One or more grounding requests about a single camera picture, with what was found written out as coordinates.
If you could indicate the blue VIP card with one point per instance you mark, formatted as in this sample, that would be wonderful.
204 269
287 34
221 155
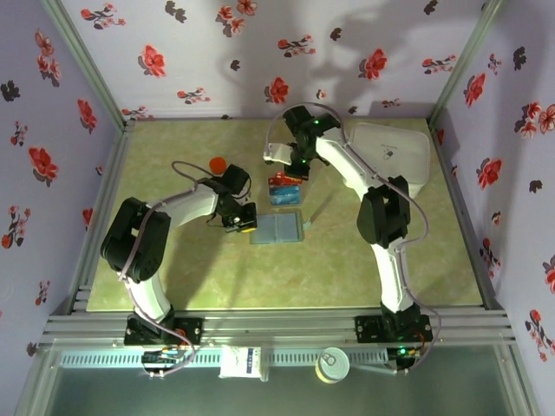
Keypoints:
284 196

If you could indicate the clear grey card holder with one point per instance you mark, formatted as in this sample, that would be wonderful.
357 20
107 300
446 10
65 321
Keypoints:
277 227

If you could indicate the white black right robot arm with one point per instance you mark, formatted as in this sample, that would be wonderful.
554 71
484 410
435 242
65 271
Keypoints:
390 277

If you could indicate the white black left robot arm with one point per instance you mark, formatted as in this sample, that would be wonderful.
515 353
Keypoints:
186 203

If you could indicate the white plastic container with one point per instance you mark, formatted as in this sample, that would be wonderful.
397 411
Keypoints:
390 151

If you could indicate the white blue paper packet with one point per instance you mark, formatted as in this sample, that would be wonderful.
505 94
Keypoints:
236 362

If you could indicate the small circuit board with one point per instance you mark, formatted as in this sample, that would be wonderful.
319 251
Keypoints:
403 353
160 359

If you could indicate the tin can with pull tab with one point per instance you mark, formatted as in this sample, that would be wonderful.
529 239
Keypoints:
332 365

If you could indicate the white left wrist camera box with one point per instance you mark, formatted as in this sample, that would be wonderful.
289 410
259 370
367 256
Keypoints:
245 198

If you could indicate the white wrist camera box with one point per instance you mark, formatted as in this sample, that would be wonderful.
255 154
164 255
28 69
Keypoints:
277 151
245 198

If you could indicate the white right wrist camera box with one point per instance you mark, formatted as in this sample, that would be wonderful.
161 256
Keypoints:
277 151

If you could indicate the aluminium front rail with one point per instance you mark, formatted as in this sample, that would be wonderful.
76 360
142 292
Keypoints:
277 329

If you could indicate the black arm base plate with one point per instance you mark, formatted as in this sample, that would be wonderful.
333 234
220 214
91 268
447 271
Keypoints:
191 331
366 329

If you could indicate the aluminium side rail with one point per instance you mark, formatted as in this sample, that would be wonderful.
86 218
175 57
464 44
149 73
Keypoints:
100 216
467 216

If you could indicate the aluminium corner post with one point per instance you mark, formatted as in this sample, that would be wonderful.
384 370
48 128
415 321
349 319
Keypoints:
86 65
463 65

